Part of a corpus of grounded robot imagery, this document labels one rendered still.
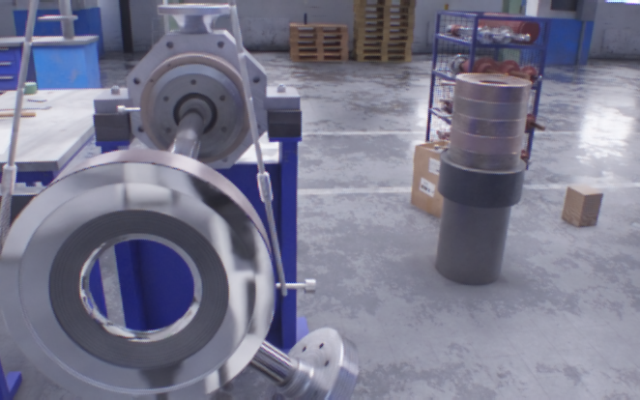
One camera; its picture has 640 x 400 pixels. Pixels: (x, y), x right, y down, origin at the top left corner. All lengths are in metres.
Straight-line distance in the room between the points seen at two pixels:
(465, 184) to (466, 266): 0.47
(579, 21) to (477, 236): 11.45
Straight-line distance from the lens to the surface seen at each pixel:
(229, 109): 1.79
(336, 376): 0.82
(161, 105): 1.80
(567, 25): 13.89
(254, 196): 2.18
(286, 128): 1.95
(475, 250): 2.92
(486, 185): 2.75
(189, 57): 1.81
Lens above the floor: 1.48
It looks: 22 degrees down
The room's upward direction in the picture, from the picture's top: 1 degrees clockwise
